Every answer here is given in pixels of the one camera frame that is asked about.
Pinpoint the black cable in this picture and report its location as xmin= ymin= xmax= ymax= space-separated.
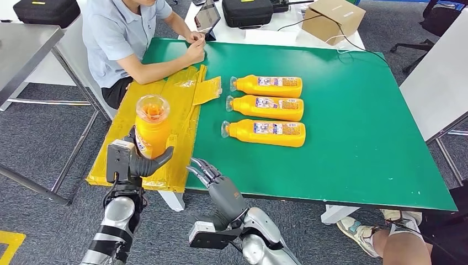
xmin=276 ymin=14 xmax=389 ymax=65

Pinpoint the person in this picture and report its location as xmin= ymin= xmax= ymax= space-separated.
xmin=336 ymin=179 xmax=468 ymax=265
xmin=82 ymin=0 xmax=206 ymax=110

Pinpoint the person's left hand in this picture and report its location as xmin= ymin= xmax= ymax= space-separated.
xmin=185 ymin=31 xmax=205 ymax=45

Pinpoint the yellow floor marking tape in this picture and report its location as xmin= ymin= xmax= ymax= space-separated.
xmin=0 ymin=231 xmax=26 ymax=265

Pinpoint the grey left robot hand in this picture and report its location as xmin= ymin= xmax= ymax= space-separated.
xmin=123 ymin=125 xmax=175 ymax=181

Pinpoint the black office chair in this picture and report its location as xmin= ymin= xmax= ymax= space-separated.
xmin=390 ymin=0 xmax=468 ymax=74

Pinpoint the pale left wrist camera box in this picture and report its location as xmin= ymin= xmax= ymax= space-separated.
xmin=106 ymin=139 xmax=137 ymax=184

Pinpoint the green table mat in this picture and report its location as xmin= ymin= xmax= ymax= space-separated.
xmin=141 ymin=38 xmax=458 ymax=212

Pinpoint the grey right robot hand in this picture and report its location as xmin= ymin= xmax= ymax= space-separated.
xmin=185 ymin=158 xmax=250 ymax=232

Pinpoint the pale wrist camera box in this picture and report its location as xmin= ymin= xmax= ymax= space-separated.
xmin=188 ymin=220 xmax=244 ymax=251
xmin=106 ymin=139 xmax=137 ymax=184

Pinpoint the person's right hand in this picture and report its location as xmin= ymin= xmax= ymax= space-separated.
xmin=184 ymin=36 xmax=206 ymax=66

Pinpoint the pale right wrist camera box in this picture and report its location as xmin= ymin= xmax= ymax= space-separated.
xmin=188 ymin=220 xmax=244 ymax=251

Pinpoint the brown cardboard box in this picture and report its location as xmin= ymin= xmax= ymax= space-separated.
xmin=301 ymin=0 xmax=366 ymax=46

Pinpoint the orange detergent bottle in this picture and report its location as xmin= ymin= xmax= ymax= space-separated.
xmin=229 ymin=75 xmax=304 ymax=99
xmin=225 ymin=94 xmax=305 ymax=122
xmin=134 ymin=94 xmax=172 ymax=160
xmin=221 ymin=119 xmax=307 ymax=148

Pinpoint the black carrying case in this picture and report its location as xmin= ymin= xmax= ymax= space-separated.
xmin=221 ymin=0 xmax=274 ymax=29
xmin=13 ymin=0 xmax=82 ymax=29

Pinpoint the white table leg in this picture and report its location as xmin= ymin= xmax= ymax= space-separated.
xmin=321 ymin=204 xmax=361 ymax=225
xmin=158 ymin=190 xmax=186 ymax=213

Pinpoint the black tablet on stand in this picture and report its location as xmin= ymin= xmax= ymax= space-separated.
xmin=194 ymin=0 xmax=221 ymax=41

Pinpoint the yellow taped cardboard sheet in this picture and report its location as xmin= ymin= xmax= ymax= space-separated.
xmin=85 ymin=65 xmax=222 ymax=193

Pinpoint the steel table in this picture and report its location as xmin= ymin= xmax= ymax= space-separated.
xmin=0 ymin=22 xmax=112 ymax=205

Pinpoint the pale grey table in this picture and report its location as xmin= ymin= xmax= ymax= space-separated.
xmin=398 ymin=7 xmax=468 ymax=187

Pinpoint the white cable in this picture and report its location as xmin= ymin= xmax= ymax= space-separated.
xmin=325 ymin=34 xmax=352 ymax=55

